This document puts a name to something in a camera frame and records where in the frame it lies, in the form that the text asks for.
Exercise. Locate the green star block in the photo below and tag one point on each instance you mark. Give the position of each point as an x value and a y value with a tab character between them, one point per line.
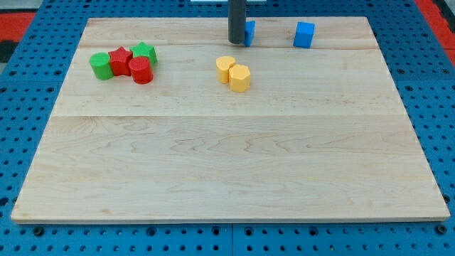
145	50

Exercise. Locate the yellow hexagon block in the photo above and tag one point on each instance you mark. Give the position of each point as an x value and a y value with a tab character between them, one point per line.
239	78

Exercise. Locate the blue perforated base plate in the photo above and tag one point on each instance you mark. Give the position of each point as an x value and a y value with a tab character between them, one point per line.
419	64

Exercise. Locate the yellow heart block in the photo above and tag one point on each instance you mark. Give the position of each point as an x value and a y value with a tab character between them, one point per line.
223	64

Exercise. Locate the light wooden board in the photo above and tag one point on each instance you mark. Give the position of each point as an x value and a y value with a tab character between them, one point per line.
321	135

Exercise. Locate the red star block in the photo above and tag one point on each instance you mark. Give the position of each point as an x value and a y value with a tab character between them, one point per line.
119	61

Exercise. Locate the green cylinder block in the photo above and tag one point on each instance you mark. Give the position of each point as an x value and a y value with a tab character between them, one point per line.
100	64

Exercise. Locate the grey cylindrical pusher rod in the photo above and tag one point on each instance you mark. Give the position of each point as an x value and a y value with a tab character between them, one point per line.
236	21

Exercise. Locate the blue block behind rod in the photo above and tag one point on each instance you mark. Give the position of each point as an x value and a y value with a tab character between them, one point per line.
249	33

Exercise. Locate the red cylinder block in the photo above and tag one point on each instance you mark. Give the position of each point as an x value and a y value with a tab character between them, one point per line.
141	71

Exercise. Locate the blue cube block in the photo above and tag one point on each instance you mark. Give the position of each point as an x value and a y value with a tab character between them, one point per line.
304	34

